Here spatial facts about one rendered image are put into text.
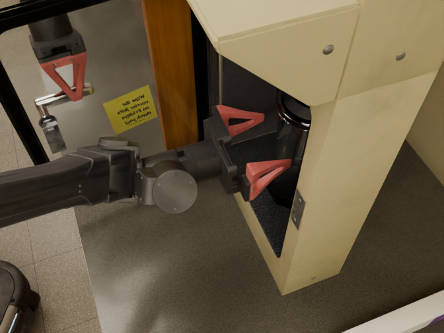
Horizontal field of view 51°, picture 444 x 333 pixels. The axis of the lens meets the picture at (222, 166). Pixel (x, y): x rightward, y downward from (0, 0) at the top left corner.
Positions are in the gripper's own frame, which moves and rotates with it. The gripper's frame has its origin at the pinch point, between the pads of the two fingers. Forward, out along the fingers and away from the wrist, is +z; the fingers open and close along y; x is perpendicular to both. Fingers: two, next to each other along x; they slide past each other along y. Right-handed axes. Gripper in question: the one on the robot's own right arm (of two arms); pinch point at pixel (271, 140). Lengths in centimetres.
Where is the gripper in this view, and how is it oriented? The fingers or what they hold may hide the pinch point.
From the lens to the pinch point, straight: 70.9
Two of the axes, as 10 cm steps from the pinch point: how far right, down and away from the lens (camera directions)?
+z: 9.4, -2.8, 2.1
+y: -3.5, -7.5, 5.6
